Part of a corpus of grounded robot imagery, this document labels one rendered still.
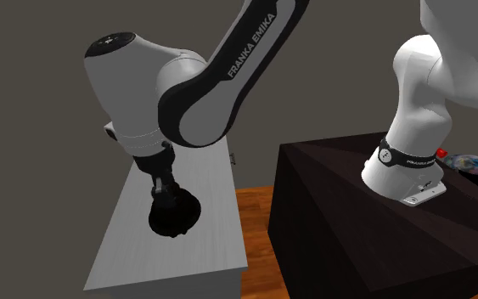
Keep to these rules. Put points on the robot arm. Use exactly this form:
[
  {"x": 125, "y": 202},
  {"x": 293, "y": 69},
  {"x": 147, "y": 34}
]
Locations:
[{"x": 131, "y": 87}]

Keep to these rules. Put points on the multicoloured patterned ball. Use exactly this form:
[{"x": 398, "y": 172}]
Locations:
[{"x": 472, "y": 167}]

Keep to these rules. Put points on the grey chest of drawers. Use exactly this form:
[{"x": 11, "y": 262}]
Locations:
[{"x": 172, "y": 261}]

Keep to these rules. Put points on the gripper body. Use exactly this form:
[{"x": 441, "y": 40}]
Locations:
[{"x": 158, "y": 162}]

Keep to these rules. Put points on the dark robot stand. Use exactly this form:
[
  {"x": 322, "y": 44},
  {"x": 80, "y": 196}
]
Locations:
[{"x": 346, "y": 232}]

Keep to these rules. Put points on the black bowl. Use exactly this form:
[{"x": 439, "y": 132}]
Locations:
[{"x": 176, "y": 217}]

